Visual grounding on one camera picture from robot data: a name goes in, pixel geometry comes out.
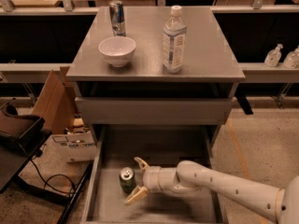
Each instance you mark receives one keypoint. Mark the grey drawer cabinet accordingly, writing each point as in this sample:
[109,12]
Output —
[210,69]

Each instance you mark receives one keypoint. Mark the white printed cardboard box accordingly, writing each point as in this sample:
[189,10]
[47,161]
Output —
[75,146]

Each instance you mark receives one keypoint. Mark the closed grey top drawer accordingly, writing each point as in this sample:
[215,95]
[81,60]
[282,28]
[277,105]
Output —
[147,111]

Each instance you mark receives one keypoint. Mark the green soda can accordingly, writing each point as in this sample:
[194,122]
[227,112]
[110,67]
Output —
[127,179]

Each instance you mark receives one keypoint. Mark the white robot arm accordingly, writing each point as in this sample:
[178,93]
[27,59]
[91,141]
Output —
[277,205]

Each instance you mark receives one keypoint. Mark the grey metal shelf rail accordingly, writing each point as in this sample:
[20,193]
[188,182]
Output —
[38,72]

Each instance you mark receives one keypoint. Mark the clear plastic water bottle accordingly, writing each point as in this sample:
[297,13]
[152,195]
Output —
[174,40]

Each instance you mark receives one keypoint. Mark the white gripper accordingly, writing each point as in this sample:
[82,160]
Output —
[153,178]

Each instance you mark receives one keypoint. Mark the white ceramic bowl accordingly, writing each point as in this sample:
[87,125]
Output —
[117,50]

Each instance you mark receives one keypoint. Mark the brown cardboard box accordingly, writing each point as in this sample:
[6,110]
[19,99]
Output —
[56,102]

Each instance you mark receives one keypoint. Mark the silver blue energy drink can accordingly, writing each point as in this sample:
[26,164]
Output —
[117,18]

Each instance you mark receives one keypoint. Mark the dark brown tray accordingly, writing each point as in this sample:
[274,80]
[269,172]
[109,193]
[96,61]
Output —
[16,130]

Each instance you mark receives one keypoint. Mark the open grey middle drawer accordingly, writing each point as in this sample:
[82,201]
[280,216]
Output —
[162,146]

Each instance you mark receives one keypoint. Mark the black side table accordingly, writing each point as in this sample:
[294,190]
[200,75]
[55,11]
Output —
[12,163]

